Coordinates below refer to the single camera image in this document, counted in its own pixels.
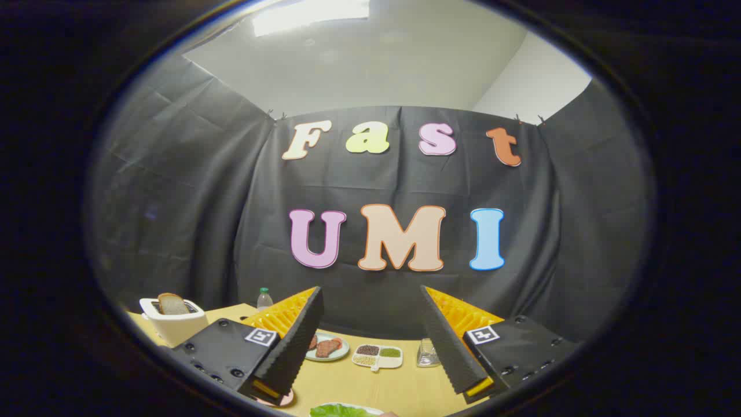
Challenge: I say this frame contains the light green plate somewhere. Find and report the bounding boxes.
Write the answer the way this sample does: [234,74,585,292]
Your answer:
[305,332,350,363]

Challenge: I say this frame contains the clear glass holder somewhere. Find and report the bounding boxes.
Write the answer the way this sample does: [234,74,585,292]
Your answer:
[416,338,442,368]

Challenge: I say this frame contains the plain bread slice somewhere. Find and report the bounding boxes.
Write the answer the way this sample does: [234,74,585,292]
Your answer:
[157,292,190,316]

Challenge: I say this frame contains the green lettuce leaf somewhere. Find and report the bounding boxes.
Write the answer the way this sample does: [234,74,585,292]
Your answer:
[310,404,377,417]

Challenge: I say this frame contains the white divided seed dish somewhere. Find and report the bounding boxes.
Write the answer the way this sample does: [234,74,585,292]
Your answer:
[352,344,403,371]

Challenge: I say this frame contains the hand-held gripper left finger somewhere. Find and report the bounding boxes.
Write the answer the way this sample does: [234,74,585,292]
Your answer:
[171,286,325,406]

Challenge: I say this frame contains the pink plate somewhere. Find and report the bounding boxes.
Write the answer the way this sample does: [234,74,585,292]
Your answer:
[255,389,295,408]

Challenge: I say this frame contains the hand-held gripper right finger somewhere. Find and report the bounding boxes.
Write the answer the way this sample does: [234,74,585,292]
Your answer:
[420,285,579,405]

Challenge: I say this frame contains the white toaster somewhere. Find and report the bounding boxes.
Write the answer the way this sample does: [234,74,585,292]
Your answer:
[139,295,209,348]

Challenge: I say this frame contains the white plate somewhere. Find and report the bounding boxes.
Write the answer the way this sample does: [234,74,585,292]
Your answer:
[313,402,386,417]

